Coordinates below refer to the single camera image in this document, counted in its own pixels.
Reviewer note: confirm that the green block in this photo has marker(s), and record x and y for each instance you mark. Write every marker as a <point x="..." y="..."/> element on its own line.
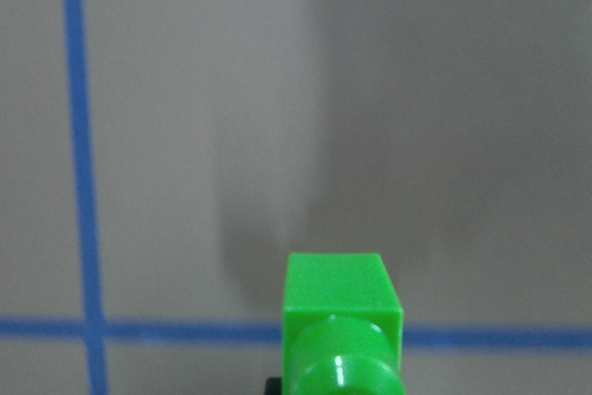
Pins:
<point x="342" y="324"/>

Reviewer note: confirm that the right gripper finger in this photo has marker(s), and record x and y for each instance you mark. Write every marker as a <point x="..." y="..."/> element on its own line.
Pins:
<point x="273" y="386"/>

